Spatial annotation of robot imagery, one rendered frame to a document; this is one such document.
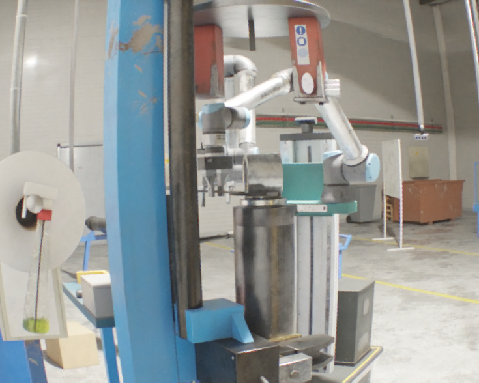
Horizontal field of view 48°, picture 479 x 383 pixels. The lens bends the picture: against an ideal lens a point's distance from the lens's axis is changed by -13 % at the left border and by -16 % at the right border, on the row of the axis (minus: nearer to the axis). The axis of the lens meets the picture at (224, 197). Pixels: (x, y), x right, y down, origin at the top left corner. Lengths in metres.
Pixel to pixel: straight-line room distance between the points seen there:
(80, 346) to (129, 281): 2.96
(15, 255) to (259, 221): 1.03
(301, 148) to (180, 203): 1.82
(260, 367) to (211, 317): 0.23
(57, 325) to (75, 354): 3.27
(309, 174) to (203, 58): 1.45
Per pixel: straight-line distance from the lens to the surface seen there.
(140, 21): 1.95
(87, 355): 4.88
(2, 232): 1.26
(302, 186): 3.47
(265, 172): 2.07
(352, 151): 3.05
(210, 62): 2.17
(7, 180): 1.26
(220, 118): 2.33
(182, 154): 1.82
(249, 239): 2.07
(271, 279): 2.08
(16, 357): 3.11
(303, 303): 3.66
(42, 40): 13.02
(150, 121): 1.91
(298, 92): 2.07
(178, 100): 1.83
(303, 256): 3.60
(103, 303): 2.28
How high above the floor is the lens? 1.62
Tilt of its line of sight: 3 degrees down
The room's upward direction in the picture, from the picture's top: 2 degrees counter-clockwise
